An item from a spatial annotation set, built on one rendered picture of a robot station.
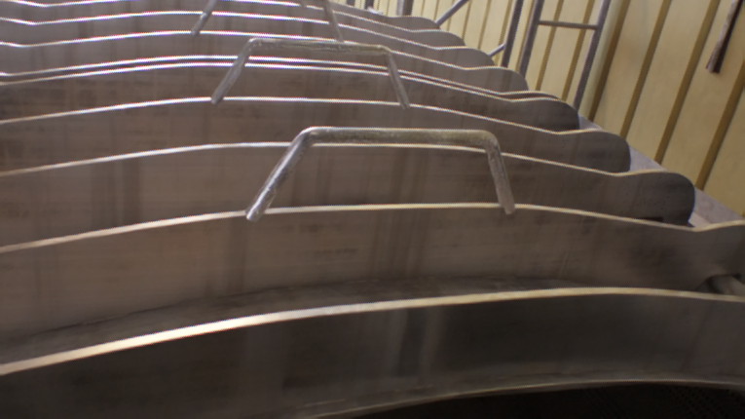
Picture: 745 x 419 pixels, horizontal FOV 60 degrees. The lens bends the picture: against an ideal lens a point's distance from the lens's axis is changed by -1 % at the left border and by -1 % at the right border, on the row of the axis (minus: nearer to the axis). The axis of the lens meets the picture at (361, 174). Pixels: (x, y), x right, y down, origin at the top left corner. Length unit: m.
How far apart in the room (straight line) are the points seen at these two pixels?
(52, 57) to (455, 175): 0.38
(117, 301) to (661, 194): 0.41
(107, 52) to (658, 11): 2.80
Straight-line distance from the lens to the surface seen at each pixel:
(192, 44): 0.65
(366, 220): 0.34
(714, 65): 2.96
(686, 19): 3.11
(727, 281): 0.53
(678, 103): 3.11
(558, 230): 0.40
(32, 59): 0.66
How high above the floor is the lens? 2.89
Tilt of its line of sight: 25 degrees down
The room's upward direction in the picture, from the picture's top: 9 degrees clockwise
